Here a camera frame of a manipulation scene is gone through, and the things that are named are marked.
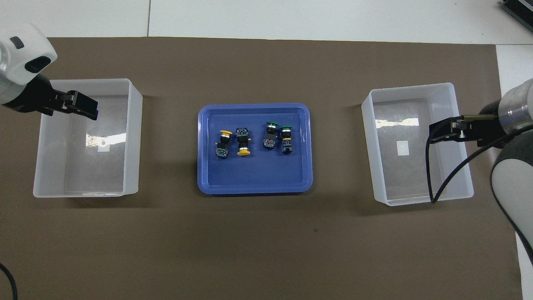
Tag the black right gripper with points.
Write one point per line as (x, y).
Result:
(489, 127)

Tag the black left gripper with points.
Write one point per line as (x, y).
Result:
(35, 96)

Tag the yellow mushroom push button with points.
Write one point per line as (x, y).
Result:
(222, 146)
(242, 139)

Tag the green push button yellow clip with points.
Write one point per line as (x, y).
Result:
(286, 143)

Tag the green push button switch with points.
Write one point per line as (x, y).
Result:
(270, 138)

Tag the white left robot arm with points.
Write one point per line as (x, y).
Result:
(25, 46)

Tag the white sticker with hole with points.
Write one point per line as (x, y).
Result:
(103, 146)

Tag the plain white sticker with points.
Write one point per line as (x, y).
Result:
(403, 148)

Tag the translucent white plastic box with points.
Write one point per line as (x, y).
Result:
(399, 183)
(54, 166)

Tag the black finned device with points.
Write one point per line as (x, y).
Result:
(518, 8)

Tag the blue plastic tray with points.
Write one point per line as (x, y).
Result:
(254, 175)

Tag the brown table mat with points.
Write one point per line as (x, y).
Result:
(258, 250)

